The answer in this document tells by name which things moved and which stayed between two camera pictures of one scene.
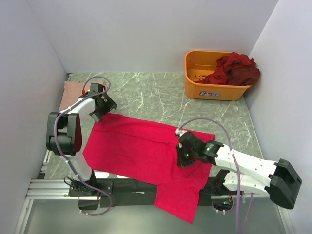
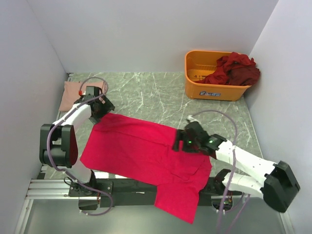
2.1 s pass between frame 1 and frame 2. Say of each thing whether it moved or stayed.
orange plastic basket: stayed
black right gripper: moved
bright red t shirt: stayed
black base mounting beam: stayed
